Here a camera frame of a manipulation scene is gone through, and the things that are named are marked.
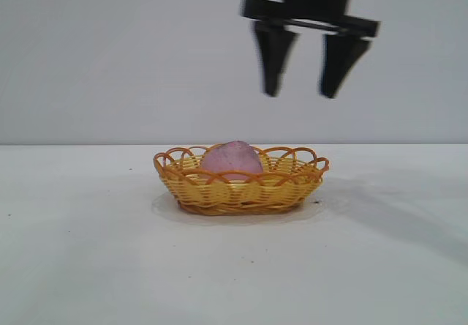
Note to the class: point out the yellow woven wicker basket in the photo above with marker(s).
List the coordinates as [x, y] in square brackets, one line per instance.
[237, 193]

